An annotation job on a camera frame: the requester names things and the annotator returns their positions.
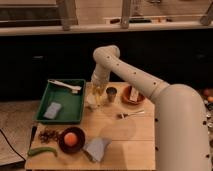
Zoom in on green pepper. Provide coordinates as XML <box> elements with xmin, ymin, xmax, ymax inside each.
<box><xmin>27</xmin><ymin>147</ymin><xmax>58</xmax><ymax>157</ymax></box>

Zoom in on silver fork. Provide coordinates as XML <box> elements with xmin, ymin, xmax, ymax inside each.
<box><xmin>116</xmin><ymin>111</ymin><xmax>145</xmax><ymax>119</ymax></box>

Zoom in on white brush in tray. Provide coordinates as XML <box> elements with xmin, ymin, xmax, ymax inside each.
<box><xmin>48</xmin><ymin>79</ymin><xmax>82</xmax><ymax>94</ymax></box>

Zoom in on yellow banana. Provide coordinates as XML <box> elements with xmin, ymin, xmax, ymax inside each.
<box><xmin>92</xmin><ymin>90</ymin><xmax>101</xmax><ymax>106</ymax></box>

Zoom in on blue sponge in tray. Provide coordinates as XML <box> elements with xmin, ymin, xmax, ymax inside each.
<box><xmin>44</xmin><ymin>102</ymin><xmax>62</xmax><ymax>119</ymax></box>

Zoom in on bunch of dark grapes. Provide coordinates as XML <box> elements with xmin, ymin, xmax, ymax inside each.
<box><xmin>38</xmin><ymin>129</ymin><xmax>59</xmax><ymax>143</ymax></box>

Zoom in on orange fruit in bowl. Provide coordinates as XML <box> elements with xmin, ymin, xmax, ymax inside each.
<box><xmin>64</xmin><ymin>132</ymin><xmax>78</xmax><ymax>147</ymax></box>

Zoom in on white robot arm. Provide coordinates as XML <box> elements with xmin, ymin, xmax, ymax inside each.
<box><xmin>91</xmin><ymin>45</ymin><xmax>212</xmax><ymax>171</ymax></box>

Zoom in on small metal cup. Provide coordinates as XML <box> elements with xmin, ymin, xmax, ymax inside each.
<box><xmin>106</xmin><ymin>87</ymin><xmax>117</xmax><ymax>102</ymax></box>

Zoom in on green plastic tray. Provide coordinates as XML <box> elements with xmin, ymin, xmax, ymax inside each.
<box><xmin>35</xmin><ymin>79</ymin><xmax>86</xmax><ymax>124</ymax></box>

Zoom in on dark brown bowl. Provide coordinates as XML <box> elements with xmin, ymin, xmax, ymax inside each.
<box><xmin>58</xmin><ymin>127</ymin><xmax>85</xmax><ymax>154</ymax></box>

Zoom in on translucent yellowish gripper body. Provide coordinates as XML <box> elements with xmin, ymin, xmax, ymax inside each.
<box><xmin>89</xmin><ymin>82</ymin><xmax>106</xmax><ymax>98</ymax></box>

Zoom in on black cable on left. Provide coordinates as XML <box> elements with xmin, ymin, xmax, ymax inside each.
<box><xmin>0</xmin><ymin>129</ymin><xmax>27</xmax><ymax>163</ymax></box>

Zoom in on blue grey cloth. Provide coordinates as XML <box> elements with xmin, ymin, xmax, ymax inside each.
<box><xmin>83</xmin><ymin>137</ymin><xmax>111</xmax><ymax>162</ymax></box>

